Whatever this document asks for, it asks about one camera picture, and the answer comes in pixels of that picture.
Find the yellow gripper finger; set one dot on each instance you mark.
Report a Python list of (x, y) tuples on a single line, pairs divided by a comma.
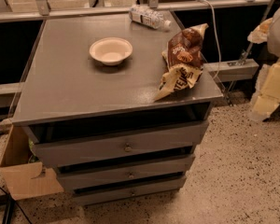
[(266, 98), (260, 33)]

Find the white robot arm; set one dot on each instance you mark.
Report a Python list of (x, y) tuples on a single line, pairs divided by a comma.
[(273, 38)]

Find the grey middle drawer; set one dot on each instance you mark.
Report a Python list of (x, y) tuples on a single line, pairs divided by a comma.
[(114, 175)]

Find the grey drawer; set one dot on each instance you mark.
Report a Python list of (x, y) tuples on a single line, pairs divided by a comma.
[(114, 175), (77, 151), (130, 191)]

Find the grey drawer cabinet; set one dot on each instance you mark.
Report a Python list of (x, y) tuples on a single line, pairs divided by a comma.
[(68, 95)]

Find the grey bottom drawer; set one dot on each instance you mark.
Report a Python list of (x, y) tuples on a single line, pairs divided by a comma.
[(130, 191)]

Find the grey top drawer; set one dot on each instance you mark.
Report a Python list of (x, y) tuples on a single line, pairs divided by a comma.
[(77, 151)]

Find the brown yellow chip bag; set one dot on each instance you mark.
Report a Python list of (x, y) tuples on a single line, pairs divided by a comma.
[(184, 61)]

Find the clear plastic water bottle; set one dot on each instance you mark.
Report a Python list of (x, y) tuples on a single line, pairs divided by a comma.
[(149, 17)]

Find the white paper bowl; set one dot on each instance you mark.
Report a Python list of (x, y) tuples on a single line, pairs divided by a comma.
[(111, 51)]

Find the cardboard box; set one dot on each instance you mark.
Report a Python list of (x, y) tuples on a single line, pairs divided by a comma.
[(25, 180)]

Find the metal frame rail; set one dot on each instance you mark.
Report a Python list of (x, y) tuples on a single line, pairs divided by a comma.
[(230, 71)]

